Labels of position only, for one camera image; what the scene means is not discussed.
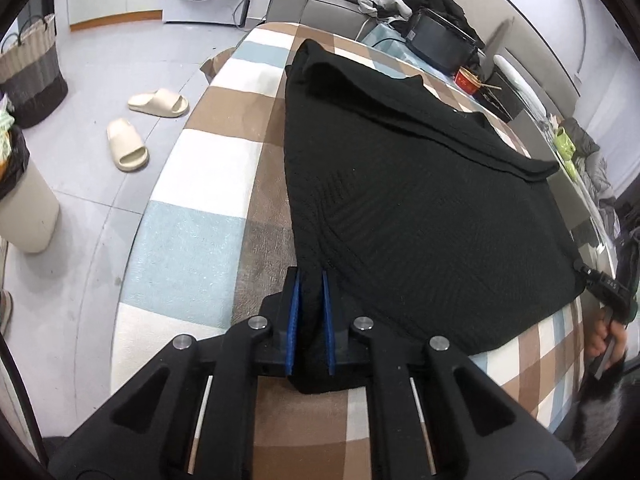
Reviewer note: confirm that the cream trash bin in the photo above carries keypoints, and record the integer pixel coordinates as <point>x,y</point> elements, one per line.
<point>30,215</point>

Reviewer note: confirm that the green plush toy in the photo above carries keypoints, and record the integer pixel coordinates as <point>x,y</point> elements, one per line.
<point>565,147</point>

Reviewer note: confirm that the grey sofa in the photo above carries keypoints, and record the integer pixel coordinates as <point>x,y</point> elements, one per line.
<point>290,0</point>

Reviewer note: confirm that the black trash bag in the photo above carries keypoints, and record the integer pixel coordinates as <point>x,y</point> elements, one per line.
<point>17,165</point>

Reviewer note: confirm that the cream slipper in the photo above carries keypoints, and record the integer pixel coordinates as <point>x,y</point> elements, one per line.
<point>160,104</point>
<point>127,147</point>

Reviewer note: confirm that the dark grey rice cooker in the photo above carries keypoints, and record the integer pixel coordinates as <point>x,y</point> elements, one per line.
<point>440,42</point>

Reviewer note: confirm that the crumpled snack wrappers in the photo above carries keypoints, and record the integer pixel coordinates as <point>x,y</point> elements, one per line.
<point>4,145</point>

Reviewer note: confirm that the woven laundry basket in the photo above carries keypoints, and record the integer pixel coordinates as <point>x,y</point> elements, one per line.
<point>30,75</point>

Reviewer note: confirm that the bed with grey bedding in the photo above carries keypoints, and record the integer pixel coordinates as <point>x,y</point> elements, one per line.
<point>532,127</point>

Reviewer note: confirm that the red noodle cup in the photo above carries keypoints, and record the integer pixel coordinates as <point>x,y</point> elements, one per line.
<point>467,82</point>

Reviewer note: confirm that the dark grey jacket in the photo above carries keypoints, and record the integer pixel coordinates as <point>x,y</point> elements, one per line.
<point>587,155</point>

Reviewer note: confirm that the person's right hand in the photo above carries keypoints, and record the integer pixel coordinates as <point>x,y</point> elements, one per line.
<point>597,342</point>

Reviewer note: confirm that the grey garment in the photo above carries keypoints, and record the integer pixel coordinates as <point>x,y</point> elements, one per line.
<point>382,2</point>

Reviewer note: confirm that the black jacket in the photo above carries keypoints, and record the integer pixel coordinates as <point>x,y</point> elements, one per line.
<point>450,10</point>

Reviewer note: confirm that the plaid blanket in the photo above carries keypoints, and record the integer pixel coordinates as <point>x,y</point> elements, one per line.
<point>200,260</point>

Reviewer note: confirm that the black knit sweater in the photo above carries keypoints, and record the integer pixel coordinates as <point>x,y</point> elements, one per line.
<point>425,210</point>

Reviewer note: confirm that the black food tray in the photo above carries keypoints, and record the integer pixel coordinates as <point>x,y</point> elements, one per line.
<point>497,102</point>

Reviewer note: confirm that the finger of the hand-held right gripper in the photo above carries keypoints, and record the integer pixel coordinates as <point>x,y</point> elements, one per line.
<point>584,271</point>

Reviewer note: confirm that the wooden chopsticks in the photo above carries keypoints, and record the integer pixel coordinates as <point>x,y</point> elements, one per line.
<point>489,86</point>

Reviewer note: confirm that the teal cloth side table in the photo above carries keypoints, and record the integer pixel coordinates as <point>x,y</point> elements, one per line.
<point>385,35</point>

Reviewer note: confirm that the white pillow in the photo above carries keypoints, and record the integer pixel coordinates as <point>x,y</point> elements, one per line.
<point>520,82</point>

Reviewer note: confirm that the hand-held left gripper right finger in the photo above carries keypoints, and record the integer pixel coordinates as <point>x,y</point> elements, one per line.
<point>327,320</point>

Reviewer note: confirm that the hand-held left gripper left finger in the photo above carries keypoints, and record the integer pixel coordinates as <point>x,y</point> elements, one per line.
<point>292,320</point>

